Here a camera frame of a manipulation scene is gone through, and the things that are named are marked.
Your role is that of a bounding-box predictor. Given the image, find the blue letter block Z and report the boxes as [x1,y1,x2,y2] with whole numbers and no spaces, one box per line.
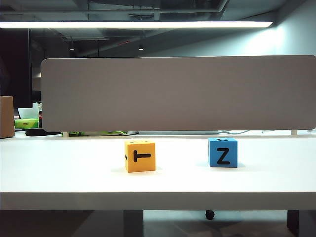
[207,137,238,168]

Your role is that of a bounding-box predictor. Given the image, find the yellow letter block T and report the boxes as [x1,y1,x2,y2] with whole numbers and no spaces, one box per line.
[124,140,157,173]

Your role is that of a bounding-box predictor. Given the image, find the grey fabric desk divider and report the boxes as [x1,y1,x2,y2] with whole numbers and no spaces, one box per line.
[40,54,316,133]

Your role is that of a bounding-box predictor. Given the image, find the green printed package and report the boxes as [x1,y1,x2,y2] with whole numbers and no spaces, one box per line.
[68,130,129,137]

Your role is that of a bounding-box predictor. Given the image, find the long white ceiling light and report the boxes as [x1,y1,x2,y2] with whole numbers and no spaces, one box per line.
[0,21,274,29]

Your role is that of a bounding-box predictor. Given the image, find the grey table leg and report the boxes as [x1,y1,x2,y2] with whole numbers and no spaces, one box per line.
[123,210,144,237]

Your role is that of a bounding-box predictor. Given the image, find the black flat round object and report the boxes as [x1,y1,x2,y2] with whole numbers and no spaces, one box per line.
[25,128,62,137]

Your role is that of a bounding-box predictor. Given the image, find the white paper bag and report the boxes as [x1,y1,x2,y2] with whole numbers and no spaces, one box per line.
[17,102,43,119]

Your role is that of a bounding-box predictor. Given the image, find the green tissue box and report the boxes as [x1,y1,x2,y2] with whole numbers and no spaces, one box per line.
[14,118,40,129]

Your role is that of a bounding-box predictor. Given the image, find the dark computer monitor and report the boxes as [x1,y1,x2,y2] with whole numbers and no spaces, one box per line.
[0,28,33,109]

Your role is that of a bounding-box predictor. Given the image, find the brown cardboard box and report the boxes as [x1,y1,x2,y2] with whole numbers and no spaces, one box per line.
[0,95,15,139]

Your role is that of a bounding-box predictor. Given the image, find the dark table leg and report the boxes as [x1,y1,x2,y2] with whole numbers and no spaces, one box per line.
[287,210,300,237]

